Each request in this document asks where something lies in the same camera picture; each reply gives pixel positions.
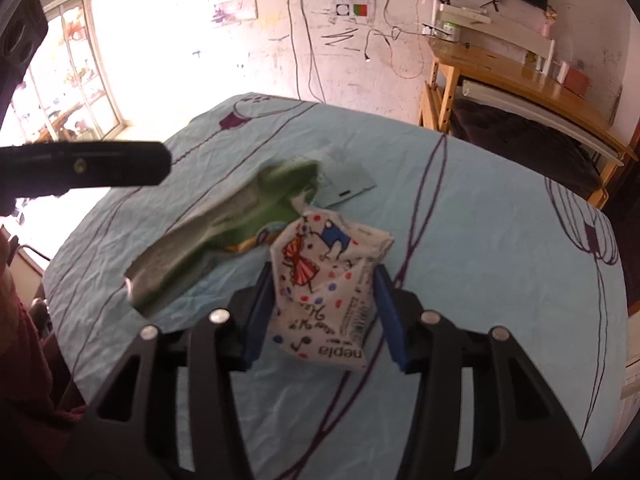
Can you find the white desk shelf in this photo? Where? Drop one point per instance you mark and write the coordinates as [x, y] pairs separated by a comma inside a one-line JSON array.
[[480, 22]]

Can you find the wooden desk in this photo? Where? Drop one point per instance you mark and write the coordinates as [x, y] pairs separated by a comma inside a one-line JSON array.
[[540, 85]]

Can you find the light blue paper card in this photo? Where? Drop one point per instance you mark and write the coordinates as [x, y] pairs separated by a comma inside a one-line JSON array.
[[350, 180]]

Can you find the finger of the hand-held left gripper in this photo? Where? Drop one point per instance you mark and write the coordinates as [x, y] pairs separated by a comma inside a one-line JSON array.
[[100, 167]]

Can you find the light blue printed sheet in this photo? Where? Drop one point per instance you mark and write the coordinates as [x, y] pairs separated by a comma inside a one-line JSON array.
[[475, 240]]

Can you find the black box with round holes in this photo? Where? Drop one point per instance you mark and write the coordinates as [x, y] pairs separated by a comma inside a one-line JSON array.
[[17, 45]]

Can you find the red-brown box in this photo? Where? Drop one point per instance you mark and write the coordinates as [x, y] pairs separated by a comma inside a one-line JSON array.
[[576, 81]]

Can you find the window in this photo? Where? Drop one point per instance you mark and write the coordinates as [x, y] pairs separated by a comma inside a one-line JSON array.
[[65, 75]]

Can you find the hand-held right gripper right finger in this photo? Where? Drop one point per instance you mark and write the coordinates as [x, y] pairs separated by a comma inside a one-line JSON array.
[[390, 325]]

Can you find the printed tissue pack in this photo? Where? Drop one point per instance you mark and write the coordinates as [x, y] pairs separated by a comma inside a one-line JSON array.
[[325, 280]]

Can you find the green snack wrapper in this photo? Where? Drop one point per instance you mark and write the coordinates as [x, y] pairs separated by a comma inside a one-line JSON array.
[[240, 220]]

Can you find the dark red garment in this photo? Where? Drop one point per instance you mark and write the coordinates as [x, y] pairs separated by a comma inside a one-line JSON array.
[[25, 360]]

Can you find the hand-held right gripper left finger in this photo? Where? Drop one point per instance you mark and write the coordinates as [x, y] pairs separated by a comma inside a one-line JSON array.
[[257, 325]]

